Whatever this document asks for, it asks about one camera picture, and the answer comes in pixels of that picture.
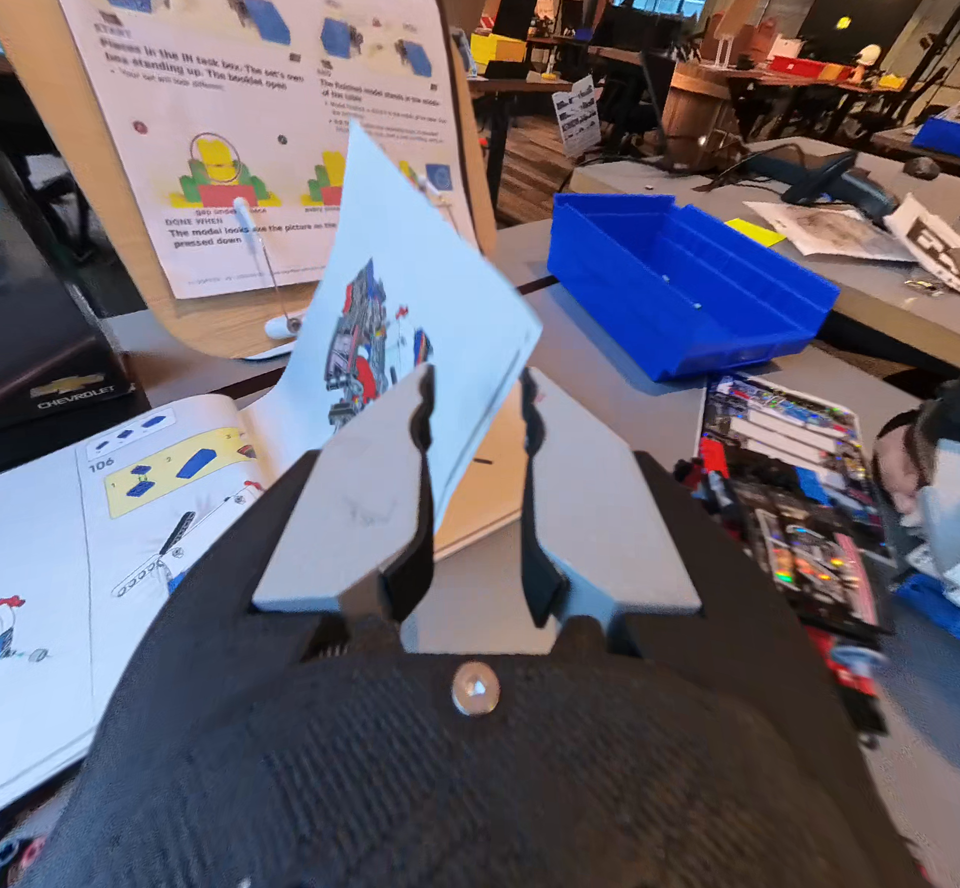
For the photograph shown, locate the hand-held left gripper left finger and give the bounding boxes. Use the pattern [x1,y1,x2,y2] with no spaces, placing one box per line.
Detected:
[251,365,438,623]

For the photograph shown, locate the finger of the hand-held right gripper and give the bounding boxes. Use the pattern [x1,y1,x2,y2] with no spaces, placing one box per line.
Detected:
[909,481,960,589]

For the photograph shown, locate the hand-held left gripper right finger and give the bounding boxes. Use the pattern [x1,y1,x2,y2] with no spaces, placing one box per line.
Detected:
[519,369,704,652]

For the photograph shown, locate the blue and white brick assembly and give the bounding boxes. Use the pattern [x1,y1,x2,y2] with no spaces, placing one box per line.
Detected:
[892,554,960,637]

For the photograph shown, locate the toy brick race car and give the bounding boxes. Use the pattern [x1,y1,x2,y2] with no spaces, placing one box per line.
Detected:
[675,453,901,750]

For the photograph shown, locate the building instruction booklet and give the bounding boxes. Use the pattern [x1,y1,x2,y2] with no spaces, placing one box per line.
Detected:
[0,121,545,806]

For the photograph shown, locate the task instruction sheet on stand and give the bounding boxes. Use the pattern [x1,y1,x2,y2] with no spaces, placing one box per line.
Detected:
[0,0,500,362]

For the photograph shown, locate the holographic sticker sheet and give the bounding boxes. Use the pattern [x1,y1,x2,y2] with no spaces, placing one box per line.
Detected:
[697,374,871,499]

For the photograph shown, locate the blue plastic bin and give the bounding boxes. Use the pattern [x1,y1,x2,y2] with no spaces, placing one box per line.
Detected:
[911,115,960,157]
[547,192,841,382]

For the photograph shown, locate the printed paper sheet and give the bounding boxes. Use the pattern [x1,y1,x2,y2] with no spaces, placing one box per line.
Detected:
[742,199,916,262]

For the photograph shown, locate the black handheld device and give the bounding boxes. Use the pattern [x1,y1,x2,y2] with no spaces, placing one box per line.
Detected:
[780,151,901,217]

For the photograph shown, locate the yellow paper note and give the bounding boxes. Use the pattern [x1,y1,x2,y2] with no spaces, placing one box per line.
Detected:
[723,216,787,247]

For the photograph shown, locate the black toy set box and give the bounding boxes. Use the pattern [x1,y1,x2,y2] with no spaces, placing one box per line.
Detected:
[0,153,151,469]

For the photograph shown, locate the red plastic bins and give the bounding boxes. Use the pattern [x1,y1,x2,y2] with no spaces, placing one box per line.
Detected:
[768,55,856,82]

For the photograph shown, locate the black monitor with yellow dot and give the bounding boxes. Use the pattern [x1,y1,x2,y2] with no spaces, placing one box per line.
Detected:
[795,0,927,67]

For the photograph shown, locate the printed sign card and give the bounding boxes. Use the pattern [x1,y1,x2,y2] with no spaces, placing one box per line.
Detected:
[551,74,605,157]

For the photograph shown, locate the printed instruction sheet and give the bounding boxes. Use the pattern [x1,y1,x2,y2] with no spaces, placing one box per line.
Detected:
[33,0,481,300]

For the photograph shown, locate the yellow plastic bin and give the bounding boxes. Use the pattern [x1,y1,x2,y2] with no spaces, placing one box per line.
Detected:
[468,33,530,79]

